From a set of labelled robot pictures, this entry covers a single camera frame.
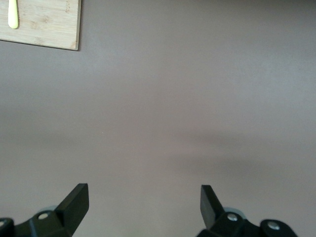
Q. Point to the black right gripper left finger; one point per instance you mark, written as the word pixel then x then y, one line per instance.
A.
pixel 69 212

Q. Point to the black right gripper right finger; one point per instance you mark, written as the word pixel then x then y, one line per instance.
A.
pixel 209 209

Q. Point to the brown table cloth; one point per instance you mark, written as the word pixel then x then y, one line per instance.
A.
pixel 172 86

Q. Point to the bamboo cutting board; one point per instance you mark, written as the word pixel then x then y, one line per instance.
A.
pixel 49 24

